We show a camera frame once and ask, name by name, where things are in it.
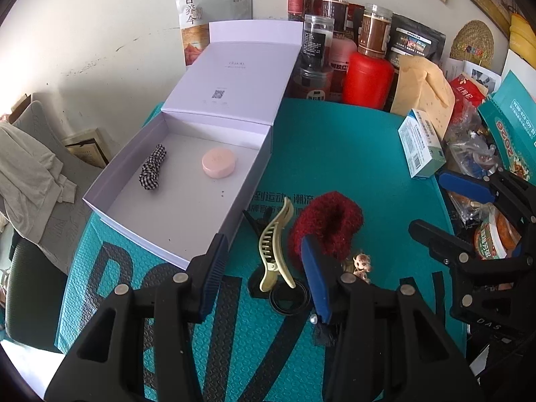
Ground black mesh chair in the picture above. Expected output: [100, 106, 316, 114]
[3, 238, 81, 353]

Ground white printed booklet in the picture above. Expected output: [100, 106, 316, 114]
[441, 56, 502, 93]

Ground black lace pearl hair clip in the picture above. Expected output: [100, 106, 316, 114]
[309, 311, 338, 348]

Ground white gift box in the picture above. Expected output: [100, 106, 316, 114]
[82, 20, 304, 271]

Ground pink round compact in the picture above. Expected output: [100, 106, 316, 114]
[201, 147, 238, 179]

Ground leopard bow hair clip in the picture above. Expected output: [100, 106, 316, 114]
[343, 252, 375, 284]

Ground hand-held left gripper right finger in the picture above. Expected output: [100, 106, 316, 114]
[300, 233, 486, 402]

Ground clear jar brown contents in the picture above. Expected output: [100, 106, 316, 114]
[357, 3, 394, 60]

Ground grey garment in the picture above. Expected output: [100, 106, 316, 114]
[0, 123, 79, 244]

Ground black printed pouch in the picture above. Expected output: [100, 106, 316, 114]
[387, 13, 446, 68]

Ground clear jar dark red contents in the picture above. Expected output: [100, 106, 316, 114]
[320, 0, 350, 35]

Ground grey cushioned chair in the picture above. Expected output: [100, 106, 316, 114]
[7, 100, 104, 276]

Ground yellow paper bag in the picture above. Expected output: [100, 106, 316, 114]
[390, 54, 456, 131]

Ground dark jar red label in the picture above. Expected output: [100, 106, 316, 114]
[290, 67, 334, 102]

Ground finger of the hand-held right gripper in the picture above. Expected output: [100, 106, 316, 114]
[408, 218, 535, 292]
[438, 169, 536, 226]

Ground yellow plastic thing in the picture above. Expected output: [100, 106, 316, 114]
[508, 13, 536, 58]

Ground clear jar black label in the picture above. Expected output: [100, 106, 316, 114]
[300, 14, 335, 70]

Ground orange food packet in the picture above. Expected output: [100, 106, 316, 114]
[473, 213, 524, 261]

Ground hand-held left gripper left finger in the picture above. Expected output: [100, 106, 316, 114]
[44, 233, 230, 402]

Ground woven straw fan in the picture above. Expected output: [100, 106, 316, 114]
[450, 19, 496, 68]

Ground cream hair claw clip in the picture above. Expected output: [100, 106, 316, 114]
[258, 196, 297, 292]

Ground blue white medicine box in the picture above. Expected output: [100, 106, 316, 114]
[397, 108, 445, 179]

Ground red snack packet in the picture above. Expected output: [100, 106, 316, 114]
[450, 73, 489, 123]

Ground red canister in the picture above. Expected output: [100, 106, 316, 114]
[342, 51, 395, 112]

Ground pink lidded jar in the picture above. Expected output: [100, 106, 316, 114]
[329, 38, 358, 104]

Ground black white checkered scrunchie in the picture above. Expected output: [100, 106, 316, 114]
[138, 143, 169, 194]

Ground clear plastic bag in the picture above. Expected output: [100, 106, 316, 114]
[443, 121, 500, 177]

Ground red fuzzy scrunchie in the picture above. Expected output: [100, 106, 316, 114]
[288, 190, 364, 270]

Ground black hair tie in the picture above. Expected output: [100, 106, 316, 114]
[268, 282, 313, 315]

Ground grey printed pouch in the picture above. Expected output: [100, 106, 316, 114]
[173, 0, 253, 68]

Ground teal printed carton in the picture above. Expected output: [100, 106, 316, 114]
[477, 71, 536, 186]

